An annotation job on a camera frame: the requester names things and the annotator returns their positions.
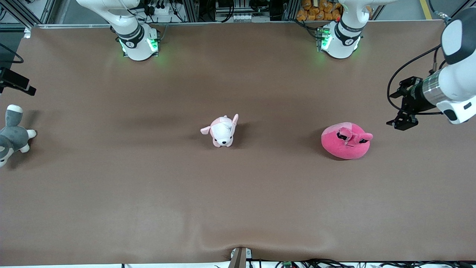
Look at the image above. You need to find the black cable bundle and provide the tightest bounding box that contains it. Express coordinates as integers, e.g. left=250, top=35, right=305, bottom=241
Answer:
left=275, top=258, right=476, bottom=268

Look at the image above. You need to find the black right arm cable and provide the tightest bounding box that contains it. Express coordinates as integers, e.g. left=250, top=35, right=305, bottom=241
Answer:
left=0, top=43, right=24, bottom=64

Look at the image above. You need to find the brown table cloth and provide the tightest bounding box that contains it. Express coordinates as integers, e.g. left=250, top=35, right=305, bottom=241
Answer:
left=0, top=20, right=476, bottom=265

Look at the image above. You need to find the pale pink white plush dog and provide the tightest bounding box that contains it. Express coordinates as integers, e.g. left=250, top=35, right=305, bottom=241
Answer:
left=200, top=114, right=239, bottom=148

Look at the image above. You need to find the white power strip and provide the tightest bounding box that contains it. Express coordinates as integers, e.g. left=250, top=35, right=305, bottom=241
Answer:
left=148, top=3, right=180, bottom=17

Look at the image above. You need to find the metal bracket at table edge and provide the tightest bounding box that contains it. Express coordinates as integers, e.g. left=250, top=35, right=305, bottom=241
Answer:
left=231, top=247, right=253, bottom=268

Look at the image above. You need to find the round hot pink plush toy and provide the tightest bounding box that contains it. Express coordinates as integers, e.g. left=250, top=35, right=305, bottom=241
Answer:
left=321, top=122, right=373, bottom=160

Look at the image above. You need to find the orange plush toy pile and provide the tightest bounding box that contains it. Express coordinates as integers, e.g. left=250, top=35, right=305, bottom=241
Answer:
left=296, top=0, right=342, bottom=22

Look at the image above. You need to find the grey white plush husky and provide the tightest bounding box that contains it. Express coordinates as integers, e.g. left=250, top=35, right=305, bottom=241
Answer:
left=0, top=105, right=37, bottom=168

